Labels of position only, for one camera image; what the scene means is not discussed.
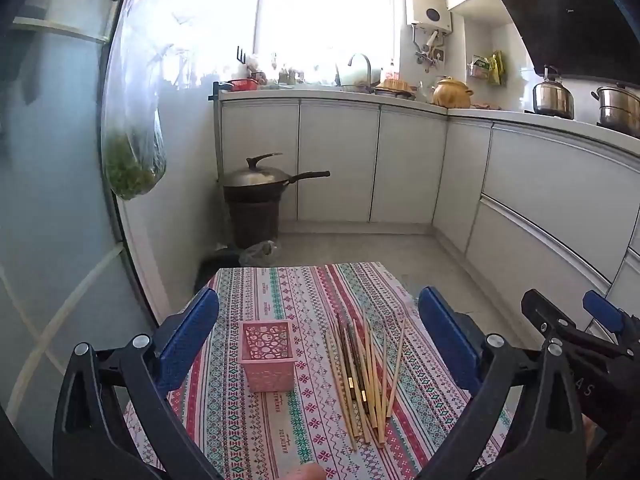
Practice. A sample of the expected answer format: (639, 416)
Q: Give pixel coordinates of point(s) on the steel kettle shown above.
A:
(552, 97)

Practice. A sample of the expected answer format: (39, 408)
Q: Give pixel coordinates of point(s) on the dark chopstick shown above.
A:
(344, 347)
(356, 360)
(350, 355)

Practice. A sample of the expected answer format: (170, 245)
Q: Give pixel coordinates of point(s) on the black wok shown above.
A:
(310, 176)

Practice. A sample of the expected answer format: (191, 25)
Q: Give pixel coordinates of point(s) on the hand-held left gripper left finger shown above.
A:
(190, 340)

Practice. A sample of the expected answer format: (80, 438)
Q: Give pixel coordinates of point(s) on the pink plastic basket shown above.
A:
(265, 370)

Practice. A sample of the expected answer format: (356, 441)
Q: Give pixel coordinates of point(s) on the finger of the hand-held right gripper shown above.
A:
(602, 310)
(537, 312)

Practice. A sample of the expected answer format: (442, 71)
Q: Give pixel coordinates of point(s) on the dark brown bin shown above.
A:
(252, 225)

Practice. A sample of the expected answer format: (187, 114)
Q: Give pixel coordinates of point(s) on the yellow clay pot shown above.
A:
(451, 95)

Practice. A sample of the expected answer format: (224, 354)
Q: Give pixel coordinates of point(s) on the patterned tablecloth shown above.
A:
(300, 300)

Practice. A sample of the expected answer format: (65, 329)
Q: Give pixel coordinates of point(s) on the black bag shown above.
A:
(215, 265)

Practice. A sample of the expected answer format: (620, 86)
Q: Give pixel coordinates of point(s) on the brown lidded dish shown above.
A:
(395, 87)

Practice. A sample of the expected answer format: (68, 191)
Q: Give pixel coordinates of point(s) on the window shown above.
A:
(325, 15)

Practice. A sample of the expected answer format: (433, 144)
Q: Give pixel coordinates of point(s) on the steel cooking pot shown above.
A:
(617, 107)

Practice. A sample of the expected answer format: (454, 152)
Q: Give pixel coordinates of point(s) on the person's left hand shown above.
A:
(307, 472)

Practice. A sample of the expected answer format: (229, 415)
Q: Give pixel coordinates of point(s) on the red plastic basket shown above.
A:
(242, 85)

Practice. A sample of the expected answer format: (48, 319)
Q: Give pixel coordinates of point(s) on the white base cabinet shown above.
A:
(540, 180)

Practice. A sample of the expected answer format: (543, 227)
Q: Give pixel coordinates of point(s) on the wall rack with packets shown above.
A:
(487, 67)

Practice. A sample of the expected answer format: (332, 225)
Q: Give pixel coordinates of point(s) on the black range hood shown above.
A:
(565, 15)

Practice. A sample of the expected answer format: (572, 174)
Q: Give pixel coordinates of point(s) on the plastic bag of greens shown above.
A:
(130, 175)

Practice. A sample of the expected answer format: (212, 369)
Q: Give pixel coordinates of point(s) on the clear crumpled plastic bag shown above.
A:
(260, 254)

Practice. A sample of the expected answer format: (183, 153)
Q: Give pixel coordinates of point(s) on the bunch of light wooden chopsticks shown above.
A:
(371, 355)

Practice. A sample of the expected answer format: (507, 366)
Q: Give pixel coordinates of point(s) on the water heater pipes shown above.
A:
(427, 50)

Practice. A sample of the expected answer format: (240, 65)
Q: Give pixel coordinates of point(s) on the black rack post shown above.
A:
(216, 130)

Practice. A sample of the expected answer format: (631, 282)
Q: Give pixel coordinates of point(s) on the steel wok lid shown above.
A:
(255, 176)

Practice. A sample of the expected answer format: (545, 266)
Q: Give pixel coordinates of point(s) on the chrome faucet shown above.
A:
(361, 60)

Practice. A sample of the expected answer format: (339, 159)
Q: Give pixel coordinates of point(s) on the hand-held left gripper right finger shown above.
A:
(450, 345)

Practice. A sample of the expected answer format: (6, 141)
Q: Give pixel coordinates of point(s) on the black hook rack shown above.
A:
(241, 55)

